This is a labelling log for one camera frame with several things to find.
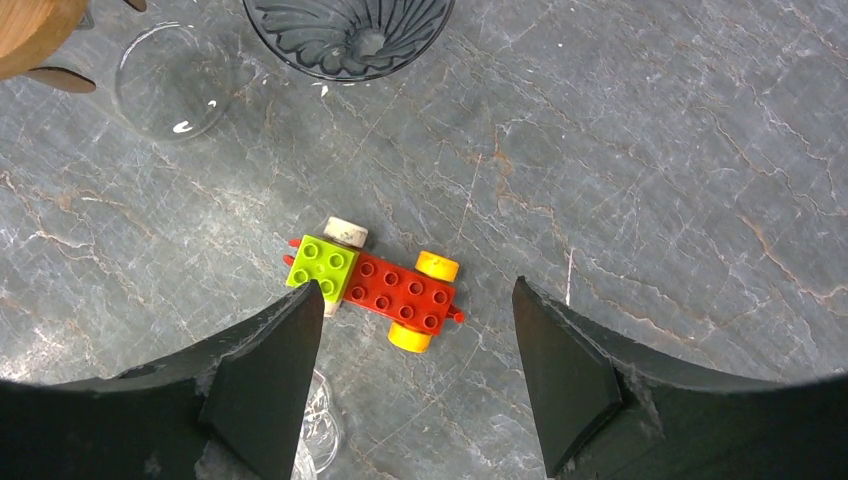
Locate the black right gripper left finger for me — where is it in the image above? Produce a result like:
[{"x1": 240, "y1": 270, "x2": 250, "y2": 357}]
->
[{"x1": 1, "y1": 281, "x2": 324, "y2": 479}]

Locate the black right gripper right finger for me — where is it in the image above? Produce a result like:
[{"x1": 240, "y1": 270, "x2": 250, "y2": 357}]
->
[{"x1": 512, "y1": 277, "x2": 847, "y2": 479}]

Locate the clear glass coffee dripper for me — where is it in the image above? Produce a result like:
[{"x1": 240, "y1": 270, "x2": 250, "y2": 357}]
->
[{"x1": 291, "y1": 370, "x2": 343, "y2": 480}]

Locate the grey ribbed coffee dripper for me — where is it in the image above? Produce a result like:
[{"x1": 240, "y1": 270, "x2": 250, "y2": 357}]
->
[{"x1": 243, "y1": 0, "x2": 455, "y2": 82}]

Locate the wooden ring dripper stand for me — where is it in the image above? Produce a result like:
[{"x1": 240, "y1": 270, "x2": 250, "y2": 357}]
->
[{"x1": 1, "y1": 0, "x2": 96, "y2": 93}]

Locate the red toy brick car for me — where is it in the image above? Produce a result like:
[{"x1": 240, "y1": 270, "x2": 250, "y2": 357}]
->
[{"x1": 283, "y1": 217, "x2": 465, "y2": 353}]

